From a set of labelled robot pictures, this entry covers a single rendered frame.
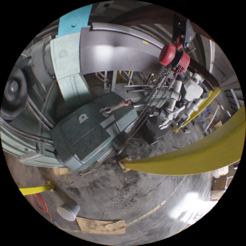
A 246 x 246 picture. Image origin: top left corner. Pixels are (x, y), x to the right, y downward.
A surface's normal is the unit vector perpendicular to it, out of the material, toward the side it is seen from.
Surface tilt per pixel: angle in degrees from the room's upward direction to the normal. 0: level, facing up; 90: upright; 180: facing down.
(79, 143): 0
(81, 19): 90
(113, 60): 90
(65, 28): 90
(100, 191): 0
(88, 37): 78
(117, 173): 0
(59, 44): 90
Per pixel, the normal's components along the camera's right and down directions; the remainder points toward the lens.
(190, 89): -0.43, 0.80
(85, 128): 0.18, -0.51
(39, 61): 0.48, 0.71
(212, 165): -0.87, 0.31
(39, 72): 0.42, 0.88
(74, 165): 0.64, 0.11
